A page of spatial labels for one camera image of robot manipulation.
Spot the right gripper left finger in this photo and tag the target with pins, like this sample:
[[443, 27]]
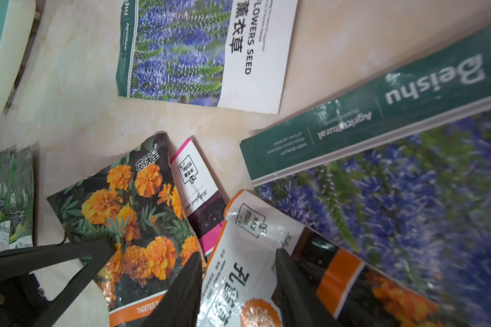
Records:
[[181, 304]]

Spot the green plant seed packet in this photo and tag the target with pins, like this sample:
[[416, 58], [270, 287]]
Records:
[[5, 158]]

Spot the mint green toaster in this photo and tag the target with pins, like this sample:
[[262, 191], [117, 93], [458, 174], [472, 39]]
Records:
[[16, 20]]

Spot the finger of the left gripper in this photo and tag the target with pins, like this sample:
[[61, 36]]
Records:
[[38, 284]]

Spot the marigold seed packet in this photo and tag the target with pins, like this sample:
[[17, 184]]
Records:
[[270, 270], [134, 203]]

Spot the pink flower seed packet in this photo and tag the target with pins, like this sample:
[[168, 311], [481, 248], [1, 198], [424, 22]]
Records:
[[201, 200]]

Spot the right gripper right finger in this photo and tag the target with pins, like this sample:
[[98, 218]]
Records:
[[298, 303]]

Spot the lavender seed packet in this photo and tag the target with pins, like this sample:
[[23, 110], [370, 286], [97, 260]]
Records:
[[222, 54], [398, 173]]

